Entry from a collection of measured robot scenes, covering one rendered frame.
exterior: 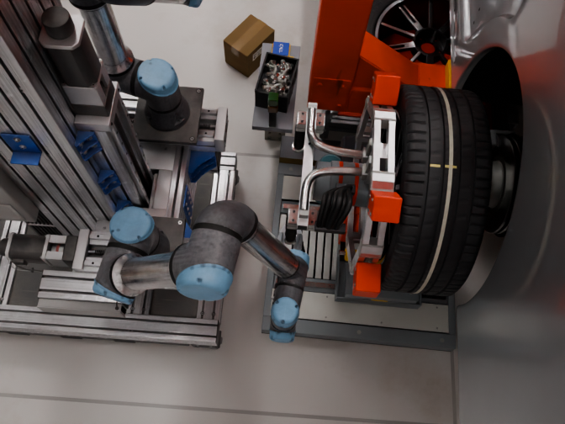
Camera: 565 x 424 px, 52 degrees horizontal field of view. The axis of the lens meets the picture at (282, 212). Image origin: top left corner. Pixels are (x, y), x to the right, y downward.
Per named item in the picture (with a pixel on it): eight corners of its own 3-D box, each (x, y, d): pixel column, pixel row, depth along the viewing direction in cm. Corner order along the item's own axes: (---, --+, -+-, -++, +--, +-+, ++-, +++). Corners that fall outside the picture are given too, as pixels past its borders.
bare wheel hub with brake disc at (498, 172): (481, 231, 205) (518, 235, 173) (459, 230, 205) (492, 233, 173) (490, 142, 205) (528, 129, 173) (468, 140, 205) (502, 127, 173)
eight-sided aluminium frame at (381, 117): (361, 289, 202) (394, 236, 151) (342, 288, 202) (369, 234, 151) (366, 152, 222) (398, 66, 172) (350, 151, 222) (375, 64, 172)
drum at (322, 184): (374, 214, 191) (382, 198, 178) (309, 209, 191) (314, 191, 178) (375, 177, 196) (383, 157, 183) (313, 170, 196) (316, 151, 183)
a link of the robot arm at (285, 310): (277, 281, 158) (276, 291, 168) (267, 320, 154) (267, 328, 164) (305, 287, 157) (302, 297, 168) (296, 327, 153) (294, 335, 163)
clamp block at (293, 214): (316, 231, 175) (317, 225, 170) (286, 229, 175) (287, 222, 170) (317, 216, 177) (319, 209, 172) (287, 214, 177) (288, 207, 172)
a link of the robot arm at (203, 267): (135, 259, 170) (254, 241, 131) (118, 308, 165) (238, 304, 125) (99, 244, 163) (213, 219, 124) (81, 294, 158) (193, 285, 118)
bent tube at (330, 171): (364, 224, 168) (370, 210, 158) (298, 218, 168) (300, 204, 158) (366, 170, 175) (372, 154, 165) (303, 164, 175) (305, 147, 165)
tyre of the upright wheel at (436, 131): (463, 336, 166) (514, 107, 145) (382, 329, 166) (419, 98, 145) (419, 249, 229) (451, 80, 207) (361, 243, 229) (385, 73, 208)
